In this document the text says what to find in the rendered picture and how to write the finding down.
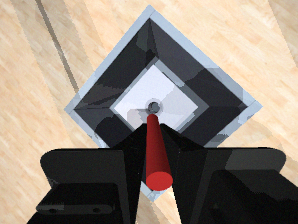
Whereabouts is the red peg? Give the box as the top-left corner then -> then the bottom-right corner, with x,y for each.
146,114 -> 173,191

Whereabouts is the white square plate with hole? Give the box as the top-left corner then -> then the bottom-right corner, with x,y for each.
114,65 -> 198,130

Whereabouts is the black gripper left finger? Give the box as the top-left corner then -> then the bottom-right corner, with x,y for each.
40,123 -> 147,224

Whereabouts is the open grey box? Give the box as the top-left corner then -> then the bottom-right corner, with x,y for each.
64,4 -> 264,148

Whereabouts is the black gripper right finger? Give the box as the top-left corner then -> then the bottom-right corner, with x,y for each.
160,123 -> 286,224

